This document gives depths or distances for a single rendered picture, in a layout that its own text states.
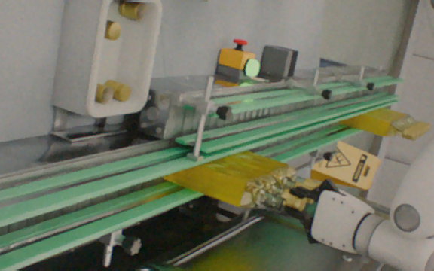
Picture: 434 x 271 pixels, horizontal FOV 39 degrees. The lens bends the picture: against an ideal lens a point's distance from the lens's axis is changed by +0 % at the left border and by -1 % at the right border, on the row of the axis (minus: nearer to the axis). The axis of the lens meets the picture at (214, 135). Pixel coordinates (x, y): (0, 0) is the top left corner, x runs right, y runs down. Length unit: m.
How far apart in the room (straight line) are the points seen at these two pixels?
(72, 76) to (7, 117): 0.13
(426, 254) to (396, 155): 6.18
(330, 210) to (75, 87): 0.52
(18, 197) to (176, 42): 0.66
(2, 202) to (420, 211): 0.63
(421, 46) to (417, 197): 6.13
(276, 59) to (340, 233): 0.81
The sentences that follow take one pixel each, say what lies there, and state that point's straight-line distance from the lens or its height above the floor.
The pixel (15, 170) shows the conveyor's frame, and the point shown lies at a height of 0.87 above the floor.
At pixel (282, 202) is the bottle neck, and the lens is 1.18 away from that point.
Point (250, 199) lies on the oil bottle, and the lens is 1.19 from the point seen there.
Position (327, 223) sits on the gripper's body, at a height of 1.23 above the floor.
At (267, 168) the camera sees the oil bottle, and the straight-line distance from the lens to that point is 1.30.
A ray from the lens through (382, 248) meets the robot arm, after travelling 1.12.
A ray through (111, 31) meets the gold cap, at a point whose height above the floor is 0.81.
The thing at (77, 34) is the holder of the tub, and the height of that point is 0.79.
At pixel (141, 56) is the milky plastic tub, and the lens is 1.22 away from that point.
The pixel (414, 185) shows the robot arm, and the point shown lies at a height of 1.37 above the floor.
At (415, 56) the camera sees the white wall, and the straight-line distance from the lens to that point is 7.14.
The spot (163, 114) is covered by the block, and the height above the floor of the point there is 0.87.
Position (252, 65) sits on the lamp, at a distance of 1.60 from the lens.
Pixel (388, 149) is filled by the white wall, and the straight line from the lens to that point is 7.27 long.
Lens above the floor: 1.51
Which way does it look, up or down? 26 degrees down
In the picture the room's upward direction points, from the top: 108 degrees clockwise
